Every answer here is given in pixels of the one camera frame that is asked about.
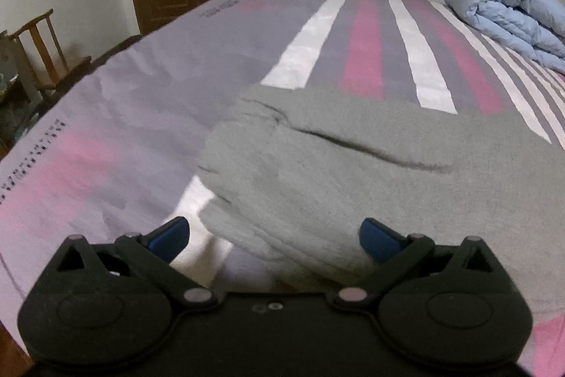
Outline bed with striped sheet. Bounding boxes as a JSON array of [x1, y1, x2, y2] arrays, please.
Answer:
[[0, 0, 565, 377]]

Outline grey pants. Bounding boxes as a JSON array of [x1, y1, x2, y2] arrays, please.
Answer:
[[196, 84, 565, 312]]

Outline wooden chair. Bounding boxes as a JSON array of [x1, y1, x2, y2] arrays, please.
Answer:
[[8, 8, 93, 98]]

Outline dark cluttered stand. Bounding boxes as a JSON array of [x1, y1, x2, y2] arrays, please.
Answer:
[[0, 30, 46, 159]]

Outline folded light blue duvet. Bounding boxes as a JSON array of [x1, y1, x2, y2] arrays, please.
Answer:
[[441, 0, 565, 74]]

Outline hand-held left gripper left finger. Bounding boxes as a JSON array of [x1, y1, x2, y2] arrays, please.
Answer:
[[55, 216, 219, 308]]

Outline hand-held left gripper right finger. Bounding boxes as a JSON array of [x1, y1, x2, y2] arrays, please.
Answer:
[[332, 218, 508, 308]]

